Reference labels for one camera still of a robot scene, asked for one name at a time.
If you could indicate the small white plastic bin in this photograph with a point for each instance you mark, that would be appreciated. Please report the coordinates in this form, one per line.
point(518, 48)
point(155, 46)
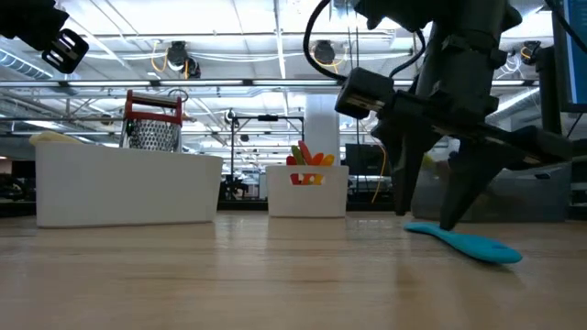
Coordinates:
point(307, 201)

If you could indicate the black monitor stand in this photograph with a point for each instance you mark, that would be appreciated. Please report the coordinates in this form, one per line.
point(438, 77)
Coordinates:
point(548, 82)

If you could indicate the black aluminium table frame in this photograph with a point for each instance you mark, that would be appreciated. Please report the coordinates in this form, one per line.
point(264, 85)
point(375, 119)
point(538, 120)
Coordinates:
point(243, 205)

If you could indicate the red silicone spatula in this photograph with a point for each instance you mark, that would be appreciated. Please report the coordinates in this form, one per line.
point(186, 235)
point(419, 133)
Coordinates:
point(291, 161)

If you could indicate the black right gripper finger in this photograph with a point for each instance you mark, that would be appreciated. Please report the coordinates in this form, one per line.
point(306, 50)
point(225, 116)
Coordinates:
point(406, 174)
point(472, 183)

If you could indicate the pink silicone spatula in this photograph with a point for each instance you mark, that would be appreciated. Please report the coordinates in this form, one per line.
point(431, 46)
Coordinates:
point(305, 150)

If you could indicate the black background frame rig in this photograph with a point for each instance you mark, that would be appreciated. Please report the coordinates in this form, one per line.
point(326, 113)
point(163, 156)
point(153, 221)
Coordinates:
point(233, 151)

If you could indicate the blue silicone spatula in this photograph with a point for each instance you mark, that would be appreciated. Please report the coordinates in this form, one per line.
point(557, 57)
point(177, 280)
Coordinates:
point(486, 251)

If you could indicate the yellow silicone spatula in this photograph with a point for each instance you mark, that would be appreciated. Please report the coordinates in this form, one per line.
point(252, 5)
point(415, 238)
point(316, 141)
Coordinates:
point(327, 160)

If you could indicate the large white plastic bin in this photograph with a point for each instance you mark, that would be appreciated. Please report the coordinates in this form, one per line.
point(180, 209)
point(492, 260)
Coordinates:
point(124, 183)

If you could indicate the black background screen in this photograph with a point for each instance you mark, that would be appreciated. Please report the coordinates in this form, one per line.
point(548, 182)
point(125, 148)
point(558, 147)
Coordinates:
point(362, 160)

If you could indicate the white building column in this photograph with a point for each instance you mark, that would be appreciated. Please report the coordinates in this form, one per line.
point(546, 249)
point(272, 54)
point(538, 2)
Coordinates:
point(321, 128)

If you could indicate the long ceiling light bar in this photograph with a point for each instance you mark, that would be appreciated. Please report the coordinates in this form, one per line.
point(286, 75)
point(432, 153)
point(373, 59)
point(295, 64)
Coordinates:
point(202, 82)

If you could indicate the red silicone spoon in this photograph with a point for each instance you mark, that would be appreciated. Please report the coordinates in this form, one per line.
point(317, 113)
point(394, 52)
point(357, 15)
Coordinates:
point(441, 169)

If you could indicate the red steel box grater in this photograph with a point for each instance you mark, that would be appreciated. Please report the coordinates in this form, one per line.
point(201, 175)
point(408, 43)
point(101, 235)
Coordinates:
point(151, 133)

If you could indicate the grey translucent bin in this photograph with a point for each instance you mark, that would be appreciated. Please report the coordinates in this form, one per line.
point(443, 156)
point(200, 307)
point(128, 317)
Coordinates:
point(536, 197)

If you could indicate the black computer monitor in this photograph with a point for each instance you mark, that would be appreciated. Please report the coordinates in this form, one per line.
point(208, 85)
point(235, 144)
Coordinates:
point(579, 69)

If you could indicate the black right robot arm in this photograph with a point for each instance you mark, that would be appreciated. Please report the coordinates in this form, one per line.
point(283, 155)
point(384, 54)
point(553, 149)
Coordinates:
point(413, 11)

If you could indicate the brown spoon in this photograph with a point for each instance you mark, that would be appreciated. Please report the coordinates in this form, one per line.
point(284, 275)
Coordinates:
point(452, 158)

